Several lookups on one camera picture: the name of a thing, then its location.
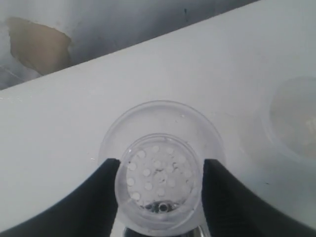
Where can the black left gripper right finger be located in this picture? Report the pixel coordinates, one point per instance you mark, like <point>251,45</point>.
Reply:
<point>233,210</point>

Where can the stainless steel cup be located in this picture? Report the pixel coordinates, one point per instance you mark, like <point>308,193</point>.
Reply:
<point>196,232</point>

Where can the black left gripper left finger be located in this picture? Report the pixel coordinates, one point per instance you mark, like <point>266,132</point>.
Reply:
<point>89,211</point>

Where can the clear shaker strainer lid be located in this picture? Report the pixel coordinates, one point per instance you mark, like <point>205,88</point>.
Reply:
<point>161,146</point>

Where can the translucent plastic container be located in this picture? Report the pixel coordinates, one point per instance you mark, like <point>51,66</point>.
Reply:
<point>289,119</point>

